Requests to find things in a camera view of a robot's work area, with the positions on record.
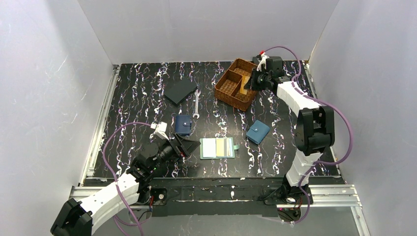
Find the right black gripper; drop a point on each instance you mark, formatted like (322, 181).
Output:
(255, 80)

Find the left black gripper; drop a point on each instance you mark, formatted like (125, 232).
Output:
(178, 147)

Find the brown credit card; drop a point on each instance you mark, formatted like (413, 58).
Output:
(244, 81)

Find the green card holder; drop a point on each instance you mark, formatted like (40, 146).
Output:
(208, 149)

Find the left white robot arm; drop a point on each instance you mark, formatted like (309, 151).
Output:
(145, 164)

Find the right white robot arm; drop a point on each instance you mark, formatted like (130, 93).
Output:
(315, 123)

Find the navy blue card holder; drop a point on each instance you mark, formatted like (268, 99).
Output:
(183, 125)

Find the light blue card holder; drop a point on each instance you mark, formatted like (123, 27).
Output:
(257, 132)

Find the black rectangular box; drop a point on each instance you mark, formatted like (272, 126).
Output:
(275, 64)

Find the brown woven divided basket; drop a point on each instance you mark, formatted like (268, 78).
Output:
(228, 88)

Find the silver open-end wrench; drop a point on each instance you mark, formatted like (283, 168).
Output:
(196, 106)

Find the black flat square pad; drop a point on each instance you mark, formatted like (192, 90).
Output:
(180, 91)

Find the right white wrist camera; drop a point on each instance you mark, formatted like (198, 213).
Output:
(260, 60)

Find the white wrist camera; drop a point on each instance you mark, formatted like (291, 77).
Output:
(260, 60)
(160, 130)

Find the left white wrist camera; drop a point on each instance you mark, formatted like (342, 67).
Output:
(160, 130)

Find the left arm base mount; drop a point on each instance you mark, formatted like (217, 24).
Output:
(153, 196)

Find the aluminium frame rail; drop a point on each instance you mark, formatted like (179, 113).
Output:
(81, 192)

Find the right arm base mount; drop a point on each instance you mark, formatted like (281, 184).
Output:
(292, 199)

